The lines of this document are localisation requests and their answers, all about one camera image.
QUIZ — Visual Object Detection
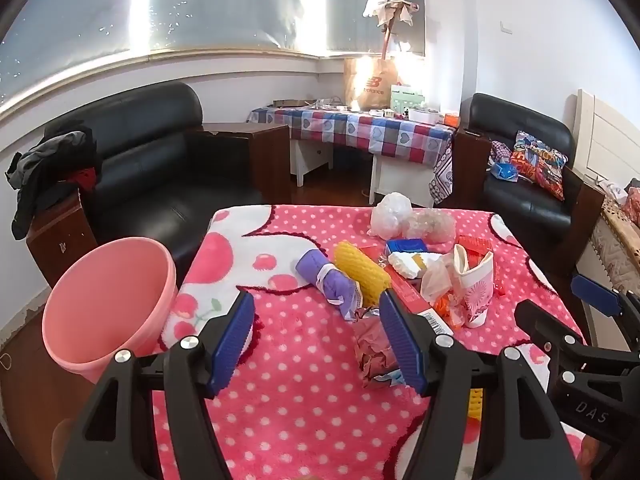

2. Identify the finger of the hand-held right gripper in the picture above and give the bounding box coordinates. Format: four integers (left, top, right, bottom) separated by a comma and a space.
570, 274, 640, 341
514, 299, 587, 361

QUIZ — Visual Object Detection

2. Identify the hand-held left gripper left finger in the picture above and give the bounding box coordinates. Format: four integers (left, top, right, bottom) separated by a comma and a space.
56, 290, 257, 480

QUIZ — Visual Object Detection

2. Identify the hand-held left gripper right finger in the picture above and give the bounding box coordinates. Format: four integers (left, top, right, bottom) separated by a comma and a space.
378, 290, 583, 480

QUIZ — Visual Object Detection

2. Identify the yellow foam net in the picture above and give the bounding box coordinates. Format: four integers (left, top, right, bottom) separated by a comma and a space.
334, 241, 392, 307

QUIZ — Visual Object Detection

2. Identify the purple cloth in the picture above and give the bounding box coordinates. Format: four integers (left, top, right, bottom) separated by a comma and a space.
295, 247, 362, 322

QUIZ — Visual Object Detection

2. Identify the clear plastic wrap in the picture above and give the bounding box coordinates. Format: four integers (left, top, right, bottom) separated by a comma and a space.
405, 208, 457, 243

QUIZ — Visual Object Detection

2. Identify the white plastic bag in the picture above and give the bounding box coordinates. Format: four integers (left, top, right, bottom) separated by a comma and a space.
369, 192, 416, 240

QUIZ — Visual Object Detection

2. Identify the pink plastic bucket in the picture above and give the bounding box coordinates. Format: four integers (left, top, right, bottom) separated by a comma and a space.
41, 236, 178, 386

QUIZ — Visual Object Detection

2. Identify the crumpled pink paper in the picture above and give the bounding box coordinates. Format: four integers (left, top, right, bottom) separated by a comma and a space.
352, 307, 403, 391

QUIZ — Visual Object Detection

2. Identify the flat red box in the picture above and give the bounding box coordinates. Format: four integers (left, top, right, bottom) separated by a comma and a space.
360, 235, 501, 336

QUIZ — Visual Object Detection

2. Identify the beige patterned bedding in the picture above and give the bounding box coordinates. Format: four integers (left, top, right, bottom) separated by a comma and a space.
590, 195, 640, 311

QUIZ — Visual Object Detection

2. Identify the orange wrapper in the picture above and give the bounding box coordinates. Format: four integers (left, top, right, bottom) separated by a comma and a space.
432, 295, 468, 331

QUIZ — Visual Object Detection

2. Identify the crumpled translucent wrapper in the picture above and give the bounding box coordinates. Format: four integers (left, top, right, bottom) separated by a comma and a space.
420, 255, 456, 306

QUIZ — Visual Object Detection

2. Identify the crushed paper cup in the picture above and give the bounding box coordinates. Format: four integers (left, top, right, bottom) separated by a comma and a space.
452, 244, 496, 329

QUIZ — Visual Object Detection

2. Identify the pink polka-dot blanket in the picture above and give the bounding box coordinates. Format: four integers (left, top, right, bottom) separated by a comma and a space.
150, 203, 596, 480

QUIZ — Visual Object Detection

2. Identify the yellow plastic piece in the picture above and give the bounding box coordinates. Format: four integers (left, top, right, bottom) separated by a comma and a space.
467, 387, 485, 436

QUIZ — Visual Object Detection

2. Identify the blue tissue packet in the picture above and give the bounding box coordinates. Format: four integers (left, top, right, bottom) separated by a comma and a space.
384, 238, 430, 256

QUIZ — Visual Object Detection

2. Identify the black leather armchair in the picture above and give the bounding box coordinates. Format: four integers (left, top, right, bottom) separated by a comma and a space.
452, 92, 606, 281

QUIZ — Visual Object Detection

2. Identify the colourful printed cushion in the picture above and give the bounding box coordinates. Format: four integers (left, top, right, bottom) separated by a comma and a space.
510, 130, 569, 201

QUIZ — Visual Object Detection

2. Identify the blue plastic bag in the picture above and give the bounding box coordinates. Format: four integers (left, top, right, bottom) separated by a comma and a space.
489, 160, 518, 182

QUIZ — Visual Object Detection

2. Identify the white bed headboard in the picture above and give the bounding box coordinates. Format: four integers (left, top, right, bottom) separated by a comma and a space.
570, 89, 640, 186

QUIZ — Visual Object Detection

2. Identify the black leather sofa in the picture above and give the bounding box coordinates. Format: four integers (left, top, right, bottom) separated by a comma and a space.
26, 81, 291, 291

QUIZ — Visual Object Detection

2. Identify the white desk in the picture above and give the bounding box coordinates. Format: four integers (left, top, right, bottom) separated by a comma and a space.
289, 137, 436, 206

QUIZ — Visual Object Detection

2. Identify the checked tablecloth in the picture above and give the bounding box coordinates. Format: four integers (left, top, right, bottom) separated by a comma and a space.
248, 102, 458, 206

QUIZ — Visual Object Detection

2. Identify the red cloth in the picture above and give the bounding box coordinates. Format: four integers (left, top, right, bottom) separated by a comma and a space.
70, 167, 98, 191

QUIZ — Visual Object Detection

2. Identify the green box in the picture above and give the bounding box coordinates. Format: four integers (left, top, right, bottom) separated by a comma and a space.
390, 85, 425, 116

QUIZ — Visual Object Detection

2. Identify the brown paper bag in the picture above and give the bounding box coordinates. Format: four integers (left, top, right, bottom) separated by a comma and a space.
342, 56, 401, 111

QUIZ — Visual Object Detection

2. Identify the pile of dark clothes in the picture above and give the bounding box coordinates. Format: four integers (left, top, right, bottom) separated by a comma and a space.
5, 120, 103, 241

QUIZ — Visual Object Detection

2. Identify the coat stand with clothes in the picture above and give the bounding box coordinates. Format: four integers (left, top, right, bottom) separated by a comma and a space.
362, 0, 421, 61

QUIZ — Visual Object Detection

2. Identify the silver window cover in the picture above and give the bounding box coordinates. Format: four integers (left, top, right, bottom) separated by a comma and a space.
0, 0, 426, 111

